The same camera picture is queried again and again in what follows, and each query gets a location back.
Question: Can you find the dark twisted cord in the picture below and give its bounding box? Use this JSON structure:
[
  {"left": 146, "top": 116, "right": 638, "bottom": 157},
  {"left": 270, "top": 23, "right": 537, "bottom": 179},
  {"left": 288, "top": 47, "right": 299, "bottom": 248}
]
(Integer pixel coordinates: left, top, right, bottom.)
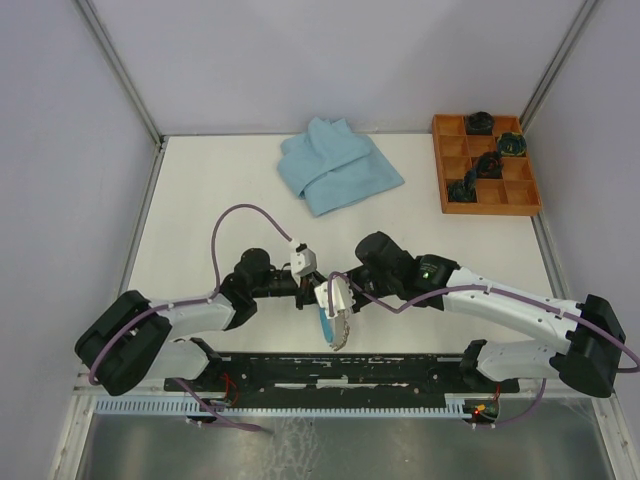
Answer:
[{"left": 464, "top": 151, "right": 505, "bottom": 185}]

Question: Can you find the metal key organizer plate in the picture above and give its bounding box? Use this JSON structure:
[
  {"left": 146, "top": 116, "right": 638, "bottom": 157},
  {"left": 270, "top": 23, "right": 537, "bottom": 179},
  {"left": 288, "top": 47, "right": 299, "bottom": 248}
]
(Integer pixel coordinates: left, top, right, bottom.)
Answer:
[{"left": 319, "top": 307, "right": 353, "bottom": 351}]

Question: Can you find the black coiled cord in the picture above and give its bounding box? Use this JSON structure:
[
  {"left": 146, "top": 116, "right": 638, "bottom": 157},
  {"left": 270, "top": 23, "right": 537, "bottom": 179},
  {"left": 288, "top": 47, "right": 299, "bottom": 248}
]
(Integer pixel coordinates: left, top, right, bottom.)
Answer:
[{"left": 466, "top": 110, "right": 495, "bottom": 136}]

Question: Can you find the purple cable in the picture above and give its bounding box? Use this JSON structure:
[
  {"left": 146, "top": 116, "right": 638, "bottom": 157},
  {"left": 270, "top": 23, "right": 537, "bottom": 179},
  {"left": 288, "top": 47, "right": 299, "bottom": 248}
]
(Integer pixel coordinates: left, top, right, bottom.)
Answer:
[
  {"left": 88, "top": 203, "right": 304, "bottom": 430},
  {"left": 327, "top": 270, "right": 640, "bottom": 430}
]

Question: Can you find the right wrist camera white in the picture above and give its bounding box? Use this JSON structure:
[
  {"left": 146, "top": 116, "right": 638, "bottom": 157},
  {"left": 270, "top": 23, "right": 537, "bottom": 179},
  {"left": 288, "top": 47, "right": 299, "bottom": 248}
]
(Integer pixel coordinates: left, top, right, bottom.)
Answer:
[{"left": 314, "top": 277, "right": 355, "bottom": 319}]

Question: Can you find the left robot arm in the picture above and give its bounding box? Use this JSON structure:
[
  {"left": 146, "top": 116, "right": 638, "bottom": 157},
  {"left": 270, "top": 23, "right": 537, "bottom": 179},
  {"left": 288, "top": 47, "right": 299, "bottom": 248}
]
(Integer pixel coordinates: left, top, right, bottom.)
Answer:
[{"left": 74, "top": 244, "right": 324, "bottom": 396}]

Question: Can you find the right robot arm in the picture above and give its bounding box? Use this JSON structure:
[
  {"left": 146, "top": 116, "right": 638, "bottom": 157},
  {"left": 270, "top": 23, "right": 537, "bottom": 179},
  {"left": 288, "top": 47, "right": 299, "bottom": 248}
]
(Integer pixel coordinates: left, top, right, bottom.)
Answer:
[{"left": 347, "top": 232, "right": 626, "bottom": 398}]

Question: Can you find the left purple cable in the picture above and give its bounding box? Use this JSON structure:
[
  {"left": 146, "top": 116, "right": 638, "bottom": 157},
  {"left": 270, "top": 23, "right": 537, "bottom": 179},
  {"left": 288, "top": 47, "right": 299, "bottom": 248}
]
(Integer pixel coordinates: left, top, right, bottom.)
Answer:
[{"left": 88, "top": 203, "right": 304, "bottom": 430}]

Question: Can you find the green yellow coiled cord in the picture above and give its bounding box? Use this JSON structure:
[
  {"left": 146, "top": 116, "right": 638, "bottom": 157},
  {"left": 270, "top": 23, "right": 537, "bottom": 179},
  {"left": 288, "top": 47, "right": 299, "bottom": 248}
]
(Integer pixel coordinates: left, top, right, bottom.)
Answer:
[{"left": 496, "top": 130, "right": 529, "bottom": 157}]

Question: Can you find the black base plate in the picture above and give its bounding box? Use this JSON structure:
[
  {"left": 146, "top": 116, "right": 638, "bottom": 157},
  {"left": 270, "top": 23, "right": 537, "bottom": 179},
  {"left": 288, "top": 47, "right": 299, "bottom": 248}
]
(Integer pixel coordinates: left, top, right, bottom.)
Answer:
[{"left": 187, "top": 352, "right": 519, "bottom": 409}]

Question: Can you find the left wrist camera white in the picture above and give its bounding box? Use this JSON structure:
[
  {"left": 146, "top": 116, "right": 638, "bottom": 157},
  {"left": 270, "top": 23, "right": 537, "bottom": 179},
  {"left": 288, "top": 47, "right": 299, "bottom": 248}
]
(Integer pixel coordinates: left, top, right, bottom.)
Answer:
[{"left": 289, "top": 243, "right": 317, "bottom": 277}]

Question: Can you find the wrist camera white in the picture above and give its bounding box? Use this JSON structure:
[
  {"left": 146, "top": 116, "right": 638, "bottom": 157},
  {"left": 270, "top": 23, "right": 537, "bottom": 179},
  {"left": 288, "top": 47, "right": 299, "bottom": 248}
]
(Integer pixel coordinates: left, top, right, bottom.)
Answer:
[
  {"left": 289, "top": 243, "right": 317, "bottom": 277},
  {"left": 314, "top": 277, "right": 355, "bottom": 319}
]

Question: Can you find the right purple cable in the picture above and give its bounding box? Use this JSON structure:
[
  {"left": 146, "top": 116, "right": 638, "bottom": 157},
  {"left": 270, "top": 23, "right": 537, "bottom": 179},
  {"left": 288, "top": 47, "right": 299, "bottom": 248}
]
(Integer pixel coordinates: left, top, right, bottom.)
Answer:
[{"left": 327, "top": 270, "right": 640, "bottom": 430}]

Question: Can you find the light blue cloth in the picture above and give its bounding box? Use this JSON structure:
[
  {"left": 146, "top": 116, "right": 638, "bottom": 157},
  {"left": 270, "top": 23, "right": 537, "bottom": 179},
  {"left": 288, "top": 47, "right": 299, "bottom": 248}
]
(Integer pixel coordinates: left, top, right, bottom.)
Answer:
[{"left": 277, "top": 117, "right": 404, "bottom": 217}]

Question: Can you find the dark green coiled cord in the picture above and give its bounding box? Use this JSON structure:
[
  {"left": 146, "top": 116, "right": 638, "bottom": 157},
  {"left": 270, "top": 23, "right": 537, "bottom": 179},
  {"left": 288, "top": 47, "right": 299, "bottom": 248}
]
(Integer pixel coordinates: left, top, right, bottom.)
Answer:
[{"left": 447, "top": 179, "right": 477, "bottom": 204}]

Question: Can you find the wooden compartment tray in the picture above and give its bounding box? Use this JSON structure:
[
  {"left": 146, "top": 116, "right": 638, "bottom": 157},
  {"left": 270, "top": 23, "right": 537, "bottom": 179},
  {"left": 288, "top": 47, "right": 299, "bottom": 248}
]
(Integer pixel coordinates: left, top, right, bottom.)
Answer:
[{"left": 432, "top": 112, "right": 542, "bottom": 217}]

